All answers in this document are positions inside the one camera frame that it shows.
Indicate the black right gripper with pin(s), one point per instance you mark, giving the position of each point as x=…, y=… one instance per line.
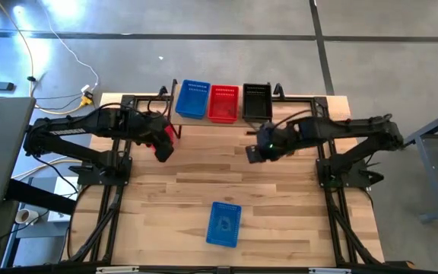
x=291, y=137

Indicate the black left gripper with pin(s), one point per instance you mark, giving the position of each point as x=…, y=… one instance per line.
x=154, y=131

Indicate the red slotted plastic basket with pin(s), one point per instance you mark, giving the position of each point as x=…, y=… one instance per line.
x=170, y=135
x=223, y=110

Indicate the black slotted plastic basket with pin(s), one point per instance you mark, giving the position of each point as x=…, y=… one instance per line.
x=257, y=106

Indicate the blue slotted plastic basket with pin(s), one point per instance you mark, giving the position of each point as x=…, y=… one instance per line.
x=223, y=224
x=192, y=102

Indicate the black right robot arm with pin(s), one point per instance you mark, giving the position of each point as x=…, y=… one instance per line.
x=356, y=127

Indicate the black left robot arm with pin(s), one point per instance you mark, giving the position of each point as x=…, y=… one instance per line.
x=89, y=122

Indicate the yellow power plug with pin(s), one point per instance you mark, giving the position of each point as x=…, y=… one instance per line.
x=86, y=100

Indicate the white box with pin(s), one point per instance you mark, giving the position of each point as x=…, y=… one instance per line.
x=65, y=190

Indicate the white label strip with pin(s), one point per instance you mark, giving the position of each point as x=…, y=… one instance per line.
x=329, y=270
x=118, y=269

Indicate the black beam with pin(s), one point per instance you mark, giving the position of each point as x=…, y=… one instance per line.
x=40, y=196

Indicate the white paper cup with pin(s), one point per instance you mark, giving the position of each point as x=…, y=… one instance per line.
x=26, y=216

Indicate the grey desk top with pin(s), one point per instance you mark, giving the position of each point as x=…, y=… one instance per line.
x=2, y=152

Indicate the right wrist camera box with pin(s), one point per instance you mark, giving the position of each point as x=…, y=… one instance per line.
x=270, y=139

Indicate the black aluminium table frame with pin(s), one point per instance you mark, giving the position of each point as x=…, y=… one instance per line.
x=299, y=99

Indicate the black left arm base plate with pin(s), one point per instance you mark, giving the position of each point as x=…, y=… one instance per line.
x=86, y=177

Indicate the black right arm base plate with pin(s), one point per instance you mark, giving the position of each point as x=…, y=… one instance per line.
x=350, y=179

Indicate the grey metal table frame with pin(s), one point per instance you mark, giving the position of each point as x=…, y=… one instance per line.
x=430, y=175

